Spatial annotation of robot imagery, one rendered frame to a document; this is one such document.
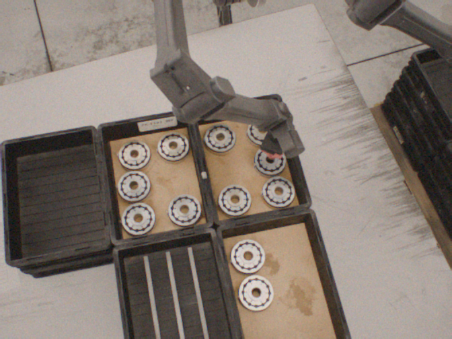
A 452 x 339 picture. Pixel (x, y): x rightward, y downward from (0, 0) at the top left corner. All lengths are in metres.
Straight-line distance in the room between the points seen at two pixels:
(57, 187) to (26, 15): 1.71
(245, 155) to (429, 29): 0.73
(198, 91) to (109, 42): 2.06
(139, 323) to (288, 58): 1.14
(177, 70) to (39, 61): 2.11
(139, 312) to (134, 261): 0.15
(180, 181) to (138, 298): 0.39
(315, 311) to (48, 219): 0.86
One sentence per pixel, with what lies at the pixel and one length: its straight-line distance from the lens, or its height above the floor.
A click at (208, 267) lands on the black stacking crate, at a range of 1.50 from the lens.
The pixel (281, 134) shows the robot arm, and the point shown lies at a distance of 1.30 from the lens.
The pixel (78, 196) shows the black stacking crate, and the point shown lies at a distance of 1.61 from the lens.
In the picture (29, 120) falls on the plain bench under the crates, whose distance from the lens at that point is 1.93.
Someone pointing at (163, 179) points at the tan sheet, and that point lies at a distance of 1.58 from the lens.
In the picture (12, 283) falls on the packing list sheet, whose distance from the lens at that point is 1.74.
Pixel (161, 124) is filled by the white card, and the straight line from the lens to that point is 1.61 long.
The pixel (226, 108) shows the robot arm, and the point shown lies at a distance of 0.97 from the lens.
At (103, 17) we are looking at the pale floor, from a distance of 3.05.
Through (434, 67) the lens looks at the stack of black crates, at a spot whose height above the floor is 0.49.
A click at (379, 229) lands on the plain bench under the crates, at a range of 1.76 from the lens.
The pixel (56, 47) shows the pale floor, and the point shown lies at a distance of 2.99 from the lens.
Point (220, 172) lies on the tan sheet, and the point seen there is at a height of 0.83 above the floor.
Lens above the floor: 2.30
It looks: 68 degrees down
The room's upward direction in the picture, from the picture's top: 4 degrees clockwise
